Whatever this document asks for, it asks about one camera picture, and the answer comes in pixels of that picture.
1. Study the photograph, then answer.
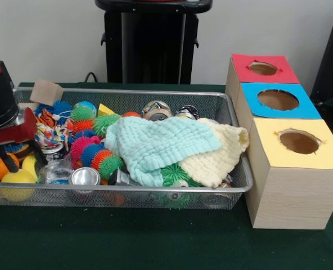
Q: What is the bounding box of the yellow smooth ball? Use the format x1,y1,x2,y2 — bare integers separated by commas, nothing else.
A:
0,168,37,202

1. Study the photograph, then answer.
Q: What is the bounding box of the dark green tablecloth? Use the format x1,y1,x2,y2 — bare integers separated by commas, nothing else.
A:
0,81,333,270

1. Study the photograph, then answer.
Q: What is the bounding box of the black upright panel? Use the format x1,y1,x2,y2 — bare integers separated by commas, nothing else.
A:
309,4,333,99

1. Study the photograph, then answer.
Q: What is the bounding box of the mint green waffle cloth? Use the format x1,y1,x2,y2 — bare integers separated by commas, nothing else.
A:
104,115,223,187

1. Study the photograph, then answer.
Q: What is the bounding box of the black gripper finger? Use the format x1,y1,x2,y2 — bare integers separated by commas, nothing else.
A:
28,139,48,167
0,145,20,174

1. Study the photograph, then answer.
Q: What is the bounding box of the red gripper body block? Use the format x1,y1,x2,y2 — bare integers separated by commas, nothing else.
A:
0,108,38,150

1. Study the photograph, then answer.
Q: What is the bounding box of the cream yellow waffle cloth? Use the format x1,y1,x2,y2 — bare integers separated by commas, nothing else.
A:
180,117,251,188

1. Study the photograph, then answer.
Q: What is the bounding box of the shallow wire mesh bin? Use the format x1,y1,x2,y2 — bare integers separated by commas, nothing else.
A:
0,86,254,210

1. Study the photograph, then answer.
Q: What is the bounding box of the multicolour spiky caterpillar toy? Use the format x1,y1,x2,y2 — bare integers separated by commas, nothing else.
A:
66,105,125,180

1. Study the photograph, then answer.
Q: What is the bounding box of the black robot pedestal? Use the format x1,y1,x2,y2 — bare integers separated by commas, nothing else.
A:
94,0,214,84

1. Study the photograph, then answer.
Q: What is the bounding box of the wooden box with three holes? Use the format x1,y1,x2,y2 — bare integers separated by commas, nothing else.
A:
224,53,333,230

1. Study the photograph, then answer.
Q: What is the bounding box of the plain wooden cube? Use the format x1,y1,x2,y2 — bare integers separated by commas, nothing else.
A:
30,79,64,106

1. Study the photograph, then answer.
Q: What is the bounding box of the orange black striped tiger toy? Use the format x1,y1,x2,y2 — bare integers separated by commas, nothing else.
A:
35,108,59,127

